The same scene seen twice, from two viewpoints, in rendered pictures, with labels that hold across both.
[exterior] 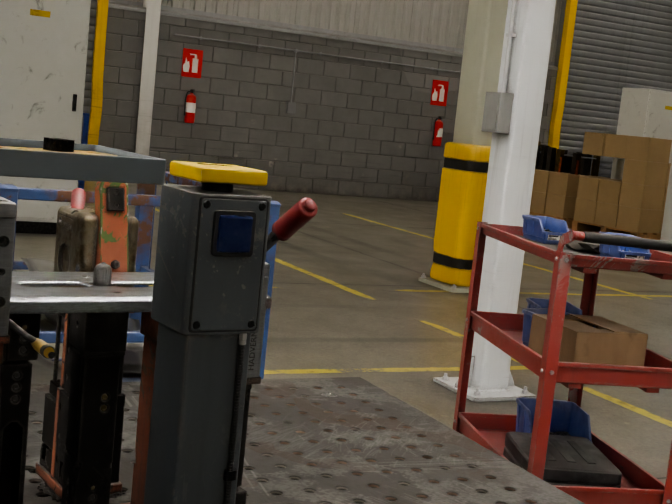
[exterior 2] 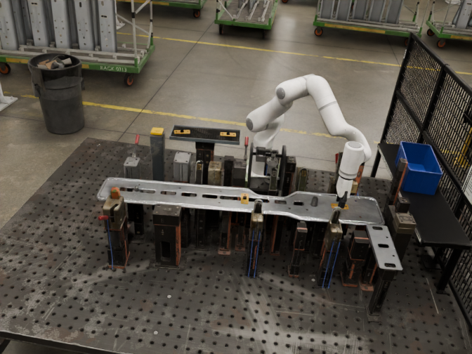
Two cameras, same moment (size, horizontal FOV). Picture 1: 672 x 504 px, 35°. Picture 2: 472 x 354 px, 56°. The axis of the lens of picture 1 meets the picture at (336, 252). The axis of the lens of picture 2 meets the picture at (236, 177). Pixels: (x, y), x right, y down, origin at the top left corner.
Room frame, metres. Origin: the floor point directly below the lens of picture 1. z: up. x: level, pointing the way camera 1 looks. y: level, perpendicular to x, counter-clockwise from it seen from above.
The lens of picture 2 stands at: (2.37, 1.64, 2.29)
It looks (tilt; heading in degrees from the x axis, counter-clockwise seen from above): 33 degrees down; 214
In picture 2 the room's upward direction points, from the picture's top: 5 degrees clockwise
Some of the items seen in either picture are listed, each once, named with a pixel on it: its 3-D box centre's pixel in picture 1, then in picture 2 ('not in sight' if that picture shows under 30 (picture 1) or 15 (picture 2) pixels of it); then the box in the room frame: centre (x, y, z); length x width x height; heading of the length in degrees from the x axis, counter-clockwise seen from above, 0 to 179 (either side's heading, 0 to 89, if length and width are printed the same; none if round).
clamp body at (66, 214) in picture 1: (85, 349); (116, 232); (1.35, 0.31, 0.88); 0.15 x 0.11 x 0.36; 34
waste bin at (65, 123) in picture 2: not in sight; (60, 95); (-0.08, -2.22, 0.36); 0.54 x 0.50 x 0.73; 27
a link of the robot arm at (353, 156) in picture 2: not in sight; (352, 156); (0.61, 1.08, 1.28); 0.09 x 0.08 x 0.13; 164
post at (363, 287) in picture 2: not in sight; (371, 260); (0.69, 1.32, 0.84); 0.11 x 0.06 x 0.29; 34
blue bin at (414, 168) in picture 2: not in sight; (416, 166); (0.14, 1.29, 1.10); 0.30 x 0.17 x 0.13; 27
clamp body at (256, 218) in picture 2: not in sight; (253, 243); (0.98, 0.84, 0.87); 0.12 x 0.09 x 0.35; 34
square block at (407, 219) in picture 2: not in sight; (395, 247); (0.57, 1.38, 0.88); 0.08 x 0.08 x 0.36; 34
